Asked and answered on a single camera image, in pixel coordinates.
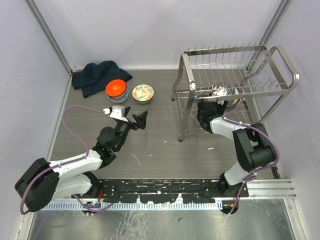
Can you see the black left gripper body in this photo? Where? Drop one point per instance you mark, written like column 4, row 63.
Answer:
column 122, row 130

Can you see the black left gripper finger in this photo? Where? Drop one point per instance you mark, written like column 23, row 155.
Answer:
column 126, row 111
column 140, row 120

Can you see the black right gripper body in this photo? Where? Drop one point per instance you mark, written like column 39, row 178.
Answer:
column 219, row 108

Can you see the blue white floral bowl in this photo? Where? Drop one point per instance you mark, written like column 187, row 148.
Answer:
column 124, row 95

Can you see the orange floral back bowl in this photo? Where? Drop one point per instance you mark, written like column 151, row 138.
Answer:
column 143, row 93

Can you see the plain orange bowl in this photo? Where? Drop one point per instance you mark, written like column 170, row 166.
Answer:
column 116, row 88

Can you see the yellow orange back bowl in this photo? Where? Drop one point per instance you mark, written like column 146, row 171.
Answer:
column 232, row 89

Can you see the stainless steel dish rack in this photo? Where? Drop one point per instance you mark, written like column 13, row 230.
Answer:
column 265, row 75

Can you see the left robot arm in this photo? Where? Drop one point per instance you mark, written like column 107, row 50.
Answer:
column 45, row 181

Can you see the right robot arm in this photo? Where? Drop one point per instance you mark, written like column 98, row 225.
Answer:
column 254, row 148

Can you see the dark blue crumpled cloth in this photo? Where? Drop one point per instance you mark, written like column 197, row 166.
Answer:
column 95, row 77

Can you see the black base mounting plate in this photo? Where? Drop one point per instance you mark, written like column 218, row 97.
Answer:
column 160, row 191

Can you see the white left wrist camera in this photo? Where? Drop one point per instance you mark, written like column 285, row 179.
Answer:
column 116, row 112

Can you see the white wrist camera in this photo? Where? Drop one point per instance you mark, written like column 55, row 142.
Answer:
column 116, row 112
column 221, row 91

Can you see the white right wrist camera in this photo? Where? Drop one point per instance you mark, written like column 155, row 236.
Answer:
column 221, row 91

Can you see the slotted cable duct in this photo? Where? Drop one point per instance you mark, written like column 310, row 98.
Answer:
column 73, row 205

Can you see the aluminium frame rail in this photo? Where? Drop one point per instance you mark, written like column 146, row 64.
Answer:
column 256, row 189

